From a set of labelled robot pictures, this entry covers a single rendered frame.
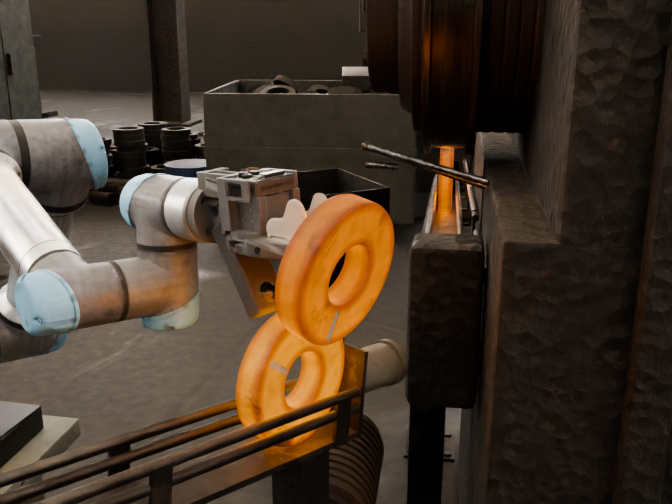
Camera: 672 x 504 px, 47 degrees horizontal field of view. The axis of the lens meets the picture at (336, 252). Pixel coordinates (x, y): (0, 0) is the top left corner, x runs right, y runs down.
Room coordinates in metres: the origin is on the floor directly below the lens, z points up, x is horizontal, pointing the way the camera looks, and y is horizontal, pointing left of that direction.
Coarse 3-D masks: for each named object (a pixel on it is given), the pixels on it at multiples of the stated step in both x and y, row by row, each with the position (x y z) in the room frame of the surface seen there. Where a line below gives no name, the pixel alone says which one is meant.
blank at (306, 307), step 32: (320, 224) 0.68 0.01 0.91; (352, 224) 0.70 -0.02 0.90; (384, 224) 0.75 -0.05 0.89; (288, 256) 0.68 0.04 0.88; (320, 256) 0.67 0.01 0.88; (352, 256) 0.76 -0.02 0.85; (384, 256) 0.77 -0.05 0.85; (288, 288) 0.67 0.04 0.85; (320, 288) 0.68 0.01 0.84; (352, 288) 0.75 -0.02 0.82; (288, 320) 0.68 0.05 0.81; (320, 320) 0.69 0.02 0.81; (352, 320) 0.74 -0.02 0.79
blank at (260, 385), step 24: (264, 336) 0.74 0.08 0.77; (288, 336) 0.75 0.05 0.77; (264, 360) 0.72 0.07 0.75; (288, 360) 0.75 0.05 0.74; (312, 360) 0.80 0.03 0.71; (336, 360) 0.82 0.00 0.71; (240, 384) 0.72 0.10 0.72; (264, 384) 0.72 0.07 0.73; (312, 384) 0.80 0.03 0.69; (336, 384) 0.82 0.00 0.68; (240, 408) 0.72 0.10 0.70; (264, 408) 0.72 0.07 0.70; (288, 408) 0.75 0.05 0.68; (264, 432) 0.72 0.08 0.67; (312, 432) 0.78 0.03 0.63
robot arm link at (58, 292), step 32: (0, 128) 1.14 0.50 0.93; (0, 160) 1.07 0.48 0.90; (0, 192) 0.99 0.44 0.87; (0, 224) 0.94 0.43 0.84; (32, 224) 0.92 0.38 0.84; (32, 256) 0.87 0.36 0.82; (64, 256) 0.86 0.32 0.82; (32, 288) 0.80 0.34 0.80; (64, 288) 0.81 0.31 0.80; (96, 288) 0.83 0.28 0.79; (32, 320) 0.79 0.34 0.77; (64, 320) 0.80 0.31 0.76; (96, 320) 0.83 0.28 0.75
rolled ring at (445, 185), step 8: (440, 152) 1.90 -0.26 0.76; (448, 152) 1.90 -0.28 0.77; (440, 160) 1.88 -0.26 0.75; (448, 160) 1.88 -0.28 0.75; (440, 176) 1.86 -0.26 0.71; (440, 184) 1.86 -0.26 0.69; (448, 184) 1.86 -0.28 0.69; (440, 192) 1.86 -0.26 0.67; (448, 192) 1.86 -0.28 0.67; (440, 200) 1.87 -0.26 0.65; (448, 200) 1.87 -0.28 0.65; (440, 208) 1.89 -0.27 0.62; (448, 208) 1.88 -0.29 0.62
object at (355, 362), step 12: (348, 348) 0.83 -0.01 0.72; (360, 348) 0.82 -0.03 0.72; (348, 360) 0.83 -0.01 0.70; (360, 360) 0.82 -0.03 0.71; (348, 372) 0.83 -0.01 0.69; (360, 372) 0.81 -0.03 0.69; (348, 384) 0.82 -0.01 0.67; (360, 384) 0.81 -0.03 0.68; (360, 396) 0.81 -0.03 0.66; (360, 408) 0.81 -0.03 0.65; (360, 420) 0.81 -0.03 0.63; (360, 432) 0.81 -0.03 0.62
